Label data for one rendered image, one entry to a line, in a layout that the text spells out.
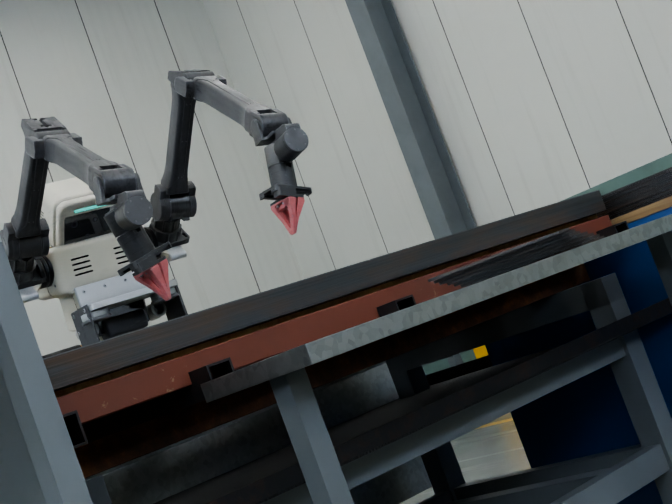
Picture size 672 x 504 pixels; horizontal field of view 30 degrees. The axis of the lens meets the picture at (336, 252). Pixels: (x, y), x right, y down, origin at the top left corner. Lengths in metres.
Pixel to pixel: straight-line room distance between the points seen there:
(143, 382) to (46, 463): 0.35
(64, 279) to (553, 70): 8.57
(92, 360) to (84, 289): 1.31
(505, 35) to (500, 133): 0.93
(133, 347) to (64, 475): 0.37
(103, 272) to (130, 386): 1.36
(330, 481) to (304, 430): 0.08
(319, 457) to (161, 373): 0.30
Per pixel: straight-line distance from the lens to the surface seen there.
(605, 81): 11.08
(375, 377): 3.34
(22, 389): 1.65
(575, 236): 2.30
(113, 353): 1.94
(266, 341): 2.11
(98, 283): 3.24
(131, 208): 2.39
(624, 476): 2.75
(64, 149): 2.69
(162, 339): 1.99
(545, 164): 11.68
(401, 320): 1.87
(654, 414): 2.86
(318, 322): 2.19
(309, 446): 1.85
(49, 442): 1.65
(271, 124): 2.76
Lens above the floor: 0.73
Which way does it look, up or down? 4 degrees up
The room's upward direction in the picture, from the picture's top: 20 degrees counter-clockwise
